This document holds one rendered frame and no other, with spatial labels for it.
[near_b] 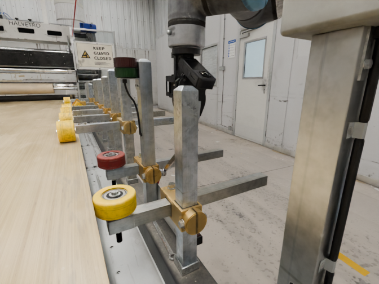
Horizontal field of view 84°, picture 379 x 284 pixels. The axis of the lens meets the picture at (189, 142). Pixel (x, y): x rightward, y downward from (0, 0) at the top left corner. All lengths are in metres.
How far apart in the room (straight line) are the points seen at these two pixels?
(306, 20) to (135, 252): 0.69
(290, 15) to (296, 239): 0.20
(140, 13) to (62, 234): 9.75
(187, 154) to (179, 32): 0.28
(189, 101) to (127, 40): 9.31
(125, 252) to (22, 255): 0.41
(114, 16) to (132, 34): 0.84
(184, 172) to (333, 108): 0.29
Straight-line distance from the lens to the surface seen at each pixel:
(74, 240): 0.37
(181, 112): 0.38
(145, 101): 0.62
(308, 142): 0.21
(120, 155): 0.66
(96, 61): 3.15
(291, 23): 0.20
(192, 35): 0.53
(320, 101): 0.20
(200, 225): 0.46
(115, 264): 0.72
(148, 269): 0.69
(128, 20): 9.81
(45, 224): 0.42
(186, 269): 0.55
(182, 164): 0.41
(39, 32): 3.49
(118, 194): 0.45
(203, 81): 0.46
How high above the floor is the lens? 1.12
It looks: 16 degrees down
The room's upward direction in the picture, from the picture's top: straight up
